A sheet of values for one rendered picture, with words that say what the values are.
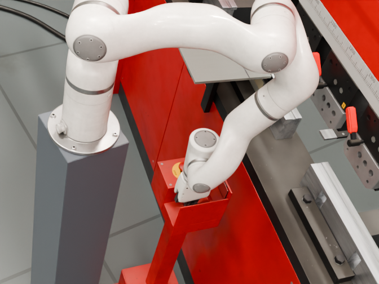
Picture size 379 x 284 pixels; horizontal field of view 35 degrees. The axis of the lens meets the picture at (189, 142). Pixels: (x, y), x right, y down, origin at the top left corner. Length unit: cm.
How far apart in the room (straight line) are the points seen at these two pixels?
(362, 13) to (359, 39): 6
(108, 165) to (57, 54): 176
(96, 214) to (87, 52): 67
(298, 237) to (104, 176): 56
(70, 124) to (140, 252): 115
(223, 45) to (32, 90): 193
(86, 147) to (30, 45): 186
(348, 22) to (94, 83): 64
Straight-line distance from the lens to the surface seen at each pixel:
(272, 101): 147
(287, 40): 129
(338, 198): 174
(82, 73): 143
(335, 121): 163
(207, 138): 161
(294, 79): 142
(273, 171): 185
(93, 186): 170
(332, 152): 329
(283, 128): 191
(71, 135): 158
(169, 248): 210
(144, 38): 132
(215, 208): 183
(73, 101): 150
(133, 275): 241
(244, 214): 193
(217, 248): 218
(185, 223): 185
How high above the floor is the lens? 221
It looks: 47 degrees down
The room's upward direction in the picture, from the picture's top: 18 degrees clockwise
